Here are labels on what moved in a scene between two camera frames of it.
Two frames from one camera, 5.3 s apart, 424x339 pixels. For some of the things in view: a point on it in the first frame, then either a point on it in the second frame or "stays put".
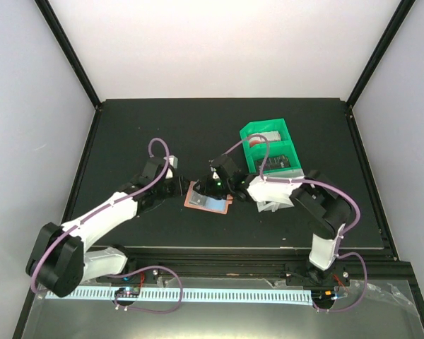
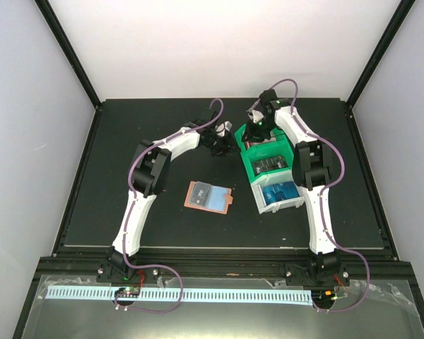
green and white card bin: [281, 162] stays put
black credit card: [197, 199] stays put
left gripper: [180, 190] to [227, 149]
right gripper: [205, 189] to [253, 136]
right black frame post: [392, 27] stays put
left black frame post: [71, 51] stays put
